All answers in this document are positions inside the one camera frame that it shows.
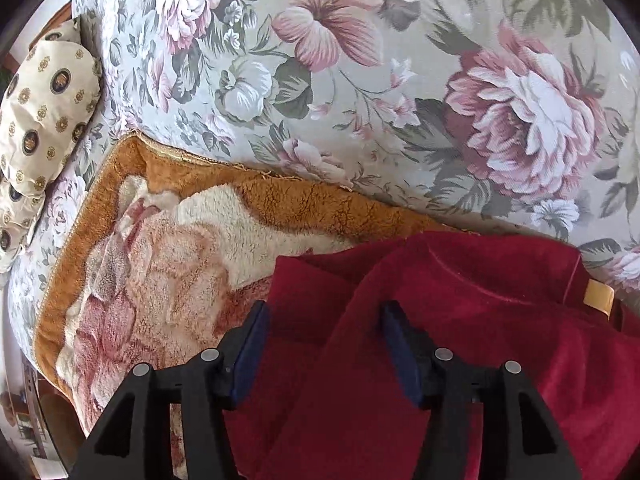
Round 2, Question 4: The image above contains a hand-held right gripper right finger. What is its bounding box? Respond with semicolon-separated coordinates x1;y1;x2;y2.
382;301;582;480

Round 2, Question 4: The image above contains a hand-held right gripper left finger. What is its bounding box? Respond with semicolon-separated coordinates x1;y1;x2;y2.
66;300;271;480

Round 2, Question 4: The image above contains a dark red fleece sweater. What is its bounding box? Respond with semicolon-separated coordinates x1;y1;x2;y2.
224;230;640;480

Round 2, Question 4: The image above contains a brown and cream fleece blanket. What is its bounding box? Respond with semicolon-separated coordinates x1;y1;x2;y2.
33;132;466;480

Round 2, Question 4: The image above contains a floral sofa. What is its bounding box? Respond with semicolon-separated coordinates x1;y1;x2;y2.
5;0;640;356

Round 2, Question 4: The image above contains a cream medallion print pillow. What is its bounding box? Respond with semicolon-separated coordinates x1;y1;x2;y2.
0;16;103;275

